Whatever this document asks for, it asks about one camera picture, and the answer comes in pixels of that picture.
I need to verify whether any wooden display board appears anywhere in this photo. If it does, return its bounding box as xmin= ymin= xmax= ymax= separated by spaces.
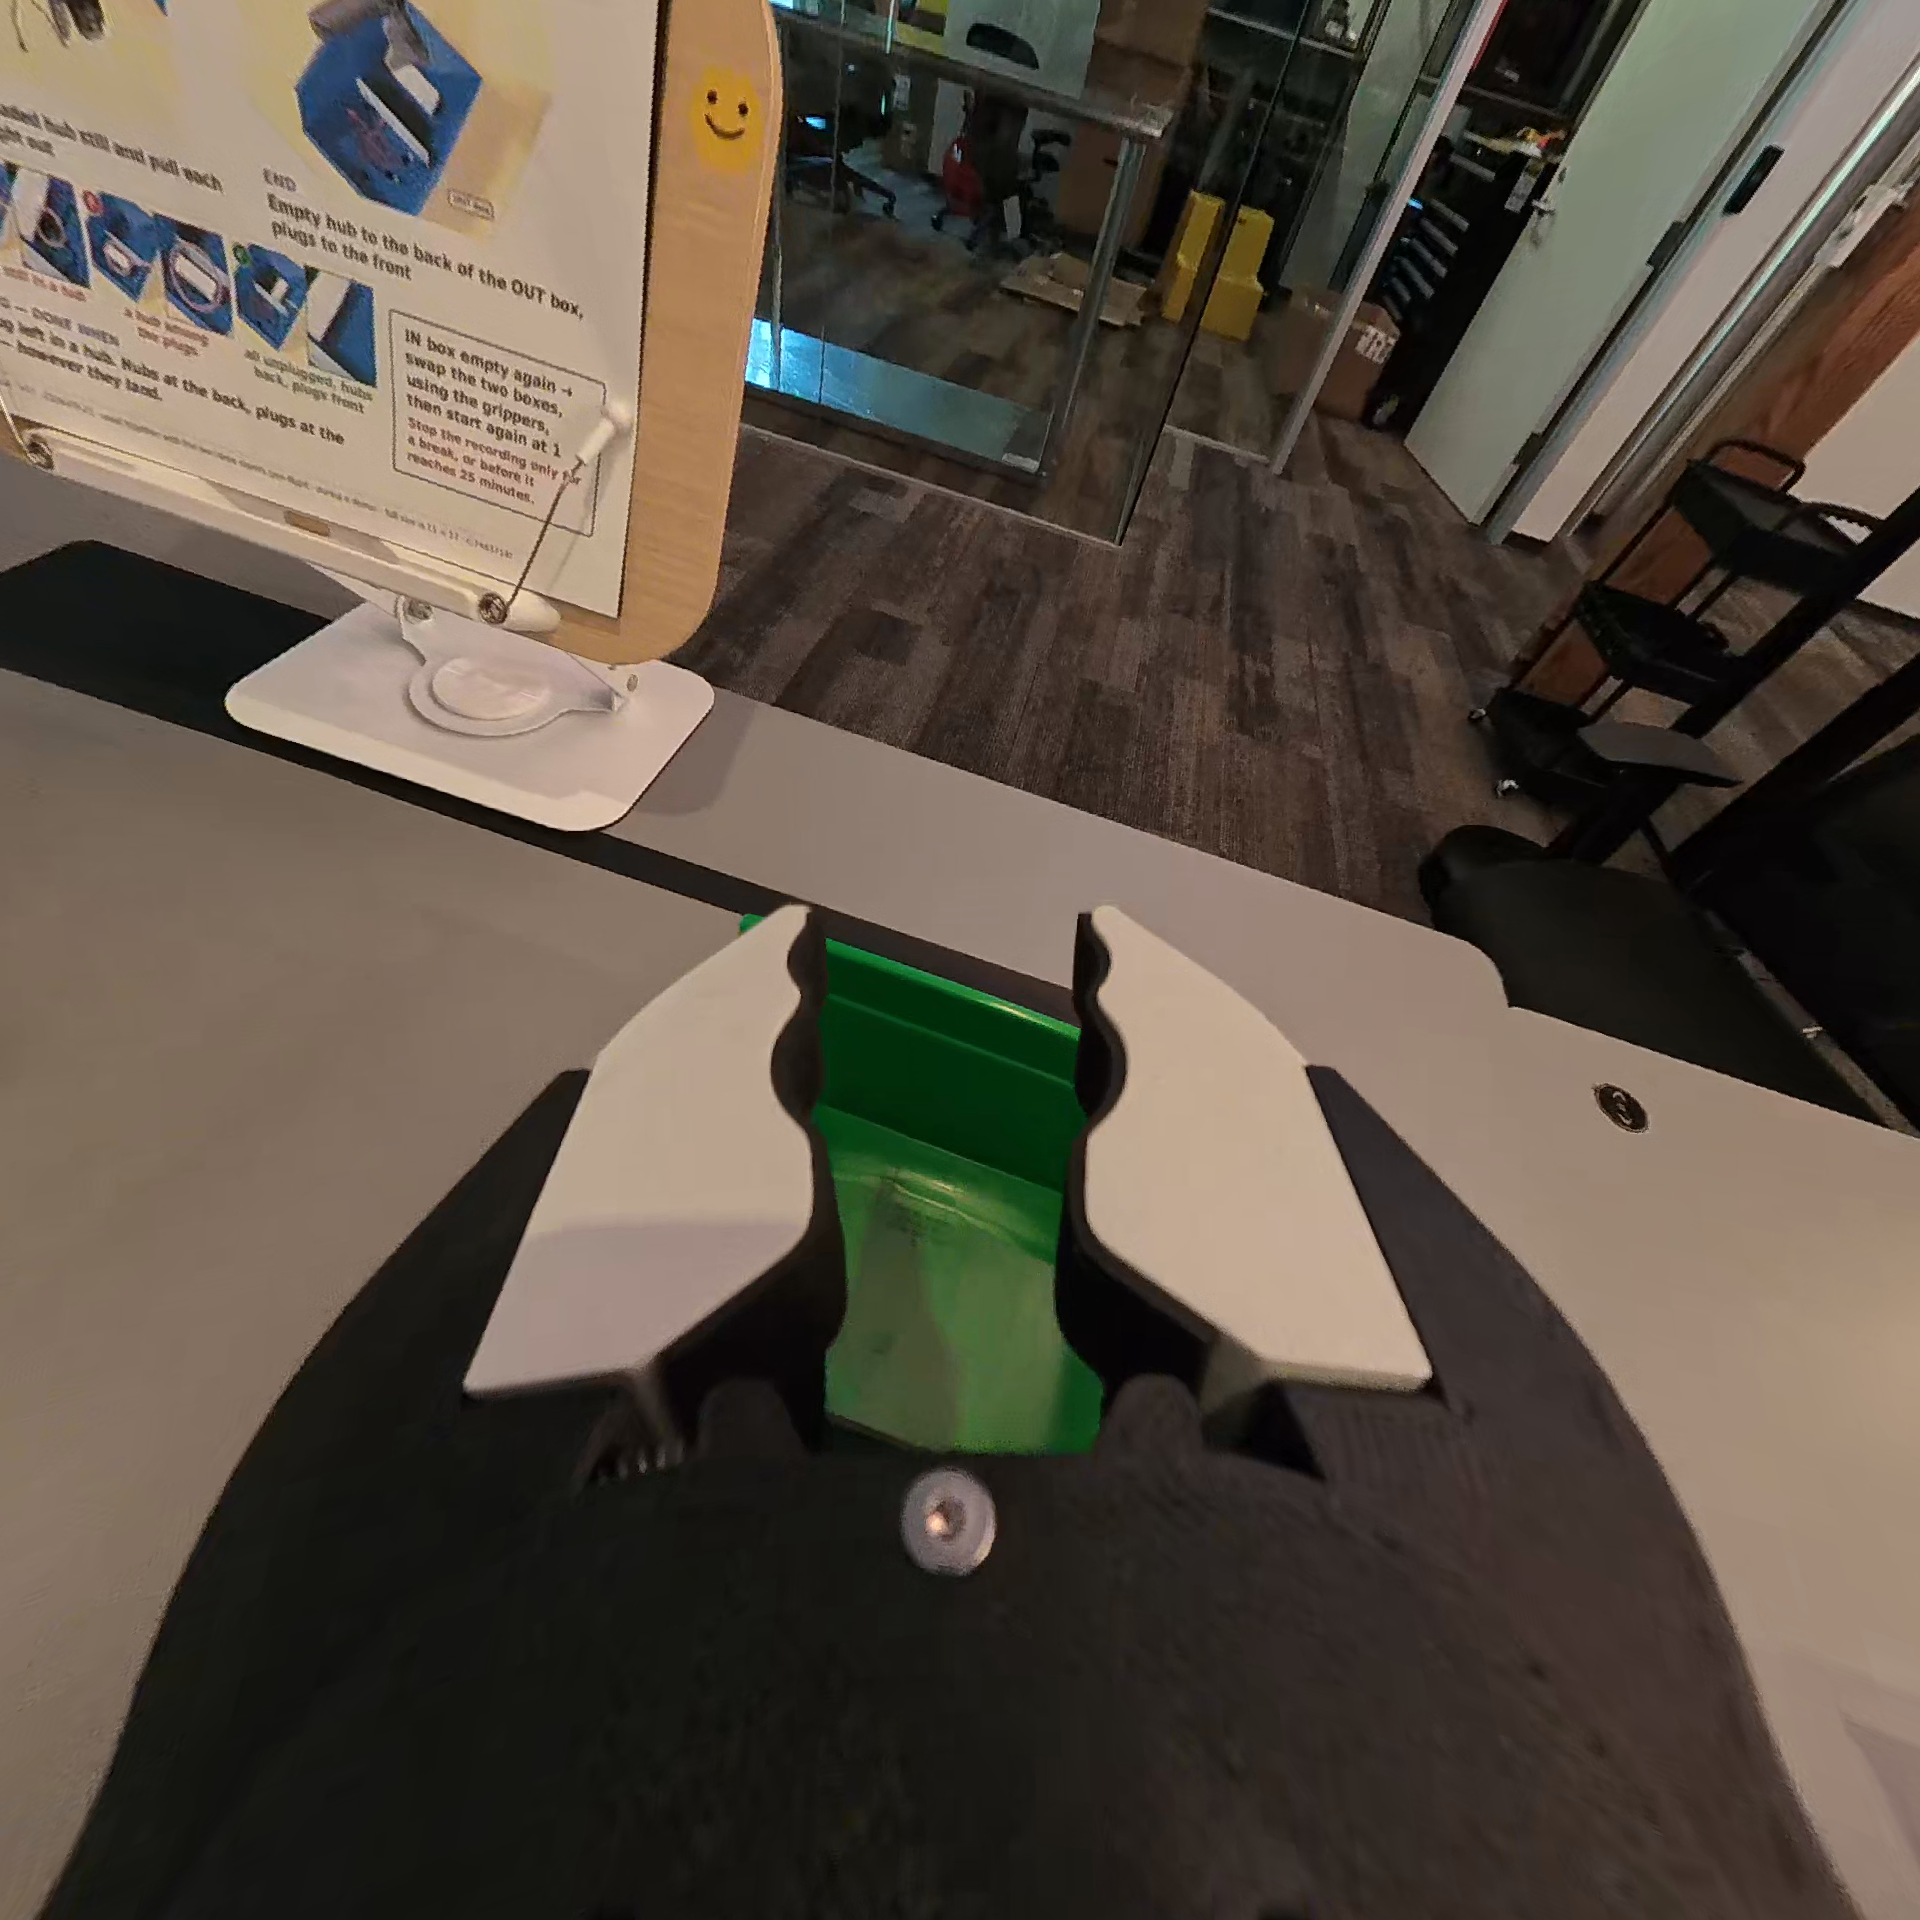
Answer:
xmin=592 ymin=0 xmax=785 ymax=671

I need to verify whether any printed instruction sheet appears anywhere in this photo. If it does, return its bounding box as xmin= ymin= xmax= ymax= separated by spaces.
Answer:
xmin=0 ymin=0 xmax=666 ymax=620

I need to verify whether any black utility cart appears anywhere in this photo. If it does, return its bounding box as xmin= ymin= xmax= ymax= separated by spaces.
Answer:
xmin=1487 ymin=438 xmax=1896 ymax=859

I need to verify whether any green plastic bin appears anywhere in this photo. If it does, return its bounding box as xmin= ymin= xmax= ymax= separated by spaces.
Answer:
xmin=736 ymin=907 xmax=1113 ymax=1457

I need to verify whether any black office chair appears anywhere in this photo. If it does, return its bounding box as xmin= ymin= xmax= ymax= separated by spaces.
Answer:
xmin=1418 ymin=735 xmax=1920 ymax=1134

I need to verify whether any yellow plastic box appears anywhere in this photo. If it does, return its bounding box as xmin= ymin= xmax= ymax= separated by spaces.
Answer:
xmin=1169 ymin=187 xmax=1234 ymax=325
xmin=1201 ymin=210 xmax=1279 ymax=338

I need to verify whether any cardboard box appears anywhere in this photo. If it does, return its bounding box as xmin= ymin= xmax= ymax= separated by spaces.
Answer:
xmin=1266 ymin=292 xmax=1396 ymax=422

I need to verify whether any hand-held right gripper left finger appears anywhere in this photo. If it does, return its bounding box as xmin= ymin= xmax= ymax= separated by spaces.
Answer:
xmin=459 ymin=900 xmax=842 ymax=1439

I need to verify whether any yellow smiley sticker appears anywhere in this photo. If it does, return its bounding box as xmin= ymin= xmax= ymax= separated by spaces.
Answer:
xmin=687 ymin=63 xmax=769 ymax=175

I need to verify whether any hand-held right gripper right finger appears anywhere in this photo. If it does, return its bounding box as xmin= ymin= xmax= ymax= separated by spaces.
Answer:
xmin=1057 ymin=900 xmax=1440 ymax=1443

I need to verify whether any white door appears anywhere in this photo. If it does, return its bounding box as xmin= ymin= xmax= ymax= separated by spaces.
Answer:
xmin=1401 ymin=0 xmax=1855 ymax=519

